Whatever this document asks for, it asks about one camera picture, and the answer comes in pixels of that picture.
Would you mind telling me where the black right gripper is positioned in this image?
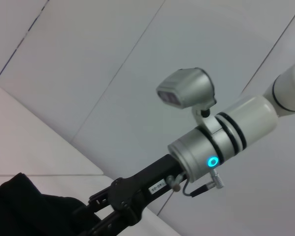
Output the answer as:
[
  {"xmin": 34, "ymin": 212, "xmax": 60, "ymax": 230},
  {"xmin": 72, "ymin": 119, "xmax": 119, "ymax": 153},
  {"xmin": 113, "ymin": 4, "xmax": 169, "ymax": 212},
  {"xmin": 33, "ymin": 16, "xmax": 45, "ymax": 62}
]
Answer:
[{"xmin": 87, "ymin": 153, "xmax": 190, "ymax": 236}]

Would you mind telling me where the black t-shirt with FREE print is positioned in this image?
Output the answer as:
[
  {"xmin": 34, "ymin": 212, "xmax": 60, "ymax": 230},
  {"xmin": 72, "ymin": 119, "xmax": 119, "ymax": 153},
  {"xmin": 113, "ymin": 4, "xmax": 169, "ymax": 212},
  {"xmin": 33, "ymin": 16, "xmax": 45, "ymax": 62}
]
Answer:
[{"xmin": 0, "ymin": 172, "xmax": 102, "ymax": 236}]

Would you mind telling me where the right arm cable with plug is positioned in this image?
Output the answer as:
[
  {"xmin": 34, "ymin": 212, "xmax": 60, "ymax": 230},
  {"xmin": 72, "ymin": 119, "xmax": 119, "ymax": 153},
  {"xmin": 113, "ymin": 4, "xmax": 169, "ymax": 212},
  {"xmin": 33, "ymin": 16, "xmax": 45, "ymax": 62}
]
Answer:
[{"xmin": 166, "ymin": 167, "xmax": 226, "ymax": 198}]

